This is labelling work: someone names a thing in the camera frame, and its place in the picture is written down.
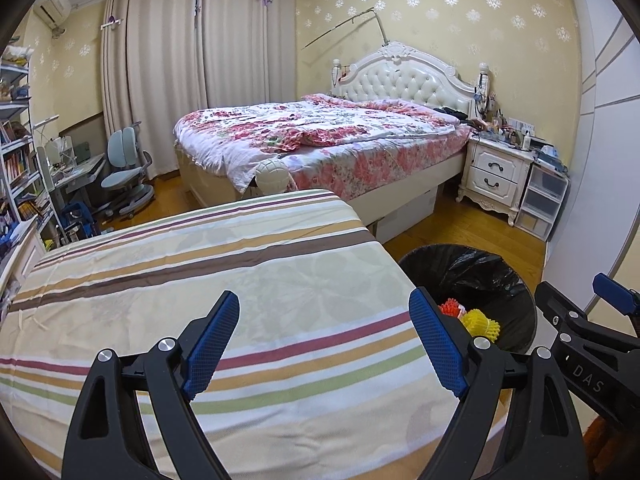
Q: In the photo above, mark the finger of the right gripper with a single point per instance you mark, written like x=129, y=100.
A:
x=565, y=309
x=624, y=300

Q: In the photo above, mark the white air conditioner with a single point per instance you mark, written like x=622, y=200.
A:
x=53, y=12

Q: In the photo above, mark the beige curtains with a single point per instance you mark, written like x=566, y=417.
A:
x=163, y=59

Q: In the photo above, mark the white bookshelf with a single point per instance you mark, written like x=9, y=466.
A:
x=24, y=194

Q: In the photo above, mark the white round bed post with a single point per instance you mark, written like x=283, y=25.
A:
x=272, y=176

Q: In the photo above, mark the floral pink bed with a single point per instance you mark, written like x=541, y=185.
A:
x=378, y=155

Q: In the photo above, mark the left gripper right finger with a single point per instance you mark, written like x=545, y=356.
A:
x=541, y=439

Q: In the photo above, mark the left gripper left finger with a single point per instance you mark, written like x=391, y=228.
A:
x=107, y=438

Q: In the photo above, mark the yellow foam fruit net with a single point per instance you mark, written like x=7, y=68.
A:
x=479, y=325

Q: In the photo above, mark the striped bed sheet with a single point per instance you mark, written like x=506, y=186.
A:
x=290, y=327

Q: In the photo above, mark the black lined trash bin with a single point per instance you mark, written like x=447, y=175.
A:
x=478, y=280

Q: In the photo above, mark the clear plastic drawer unit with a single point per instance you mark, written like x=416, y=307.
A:
x=542, y=201

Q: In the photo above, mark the white tufted headboard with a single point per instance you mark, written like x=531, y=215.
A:
x=398, y=71

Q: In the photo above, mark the grey study desk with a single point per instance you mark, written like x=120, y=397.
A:
x=67, y=182

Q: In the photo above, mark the white nightstand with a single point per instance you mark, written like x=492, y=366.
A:
x=494, y=176

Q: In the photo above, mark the light blue desk chair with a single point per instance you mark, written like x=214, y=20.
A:
x=129, y=177

